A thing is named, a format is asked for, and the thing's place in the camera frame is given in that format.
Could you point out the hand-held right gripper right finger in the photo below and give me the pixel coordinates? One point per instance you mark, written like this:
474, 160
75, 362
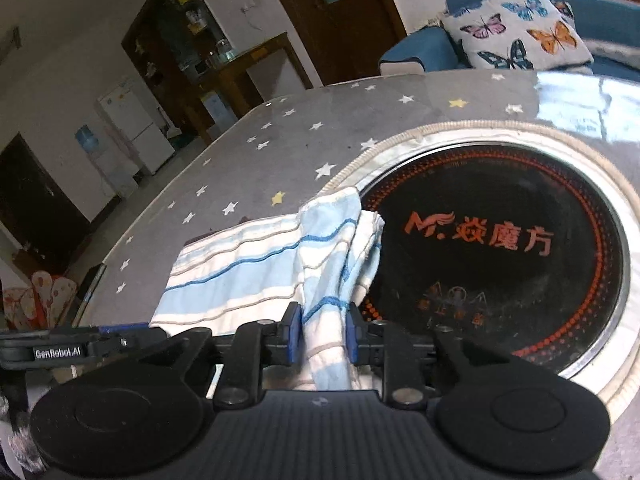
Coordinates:
352, 336

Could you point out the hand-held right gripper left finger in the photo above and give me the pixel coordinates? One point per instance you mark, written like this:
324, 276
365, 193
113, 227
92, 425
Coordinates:
295, 336

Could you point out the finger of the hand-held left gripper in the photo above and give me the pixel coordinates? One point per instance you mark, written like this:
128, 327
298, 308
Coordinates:
125, 329

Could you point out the blue striped fleece pants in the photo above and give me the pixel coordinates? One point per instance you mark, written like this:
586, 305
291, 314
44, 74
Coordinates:
240, 270

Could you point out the orange white butterfly cushion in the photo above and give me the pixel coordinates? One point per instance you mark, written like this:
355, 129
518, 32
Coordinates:
35, 297

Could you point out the dark wooden door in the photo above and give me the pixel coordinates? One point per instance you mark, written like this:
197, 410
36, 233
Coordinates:
35, 200

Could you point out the round black induction cooktop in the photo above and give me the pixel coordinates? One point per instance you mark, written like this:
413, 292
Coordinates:
500, 285

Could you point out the water dispenser with blue bottle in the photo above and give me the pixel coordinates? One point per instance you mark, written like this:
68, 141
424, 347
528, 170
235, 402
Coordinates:
107, 170

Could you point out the grey star tablecloth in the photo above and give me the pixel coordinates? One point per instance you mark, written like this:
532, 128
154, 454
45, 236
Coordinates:
280, 160

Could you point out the white refrigerator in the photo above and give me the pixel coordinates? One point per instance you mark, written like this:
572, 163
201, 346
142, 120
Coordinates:
135, 125

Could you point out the wooden sideboard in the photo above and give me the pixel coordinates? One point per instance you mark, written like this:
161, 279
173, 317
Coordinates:
260, 57

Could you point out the blue sofa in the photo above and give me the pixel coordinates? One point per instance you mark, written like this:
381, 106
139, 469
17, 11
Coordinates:
420, 50

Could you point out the brown door with glass panel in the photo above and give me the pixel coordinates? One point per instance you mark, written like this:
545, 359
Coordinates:
350, 35

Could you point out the dark wooden shelf cabinet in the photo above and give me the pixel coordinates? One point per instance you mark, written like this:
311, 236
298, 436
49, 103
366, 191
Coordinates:
170, 25

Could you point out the butterfly print pillow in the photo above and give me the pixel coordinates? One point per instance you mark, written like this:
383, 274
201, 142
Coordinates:
520, 30

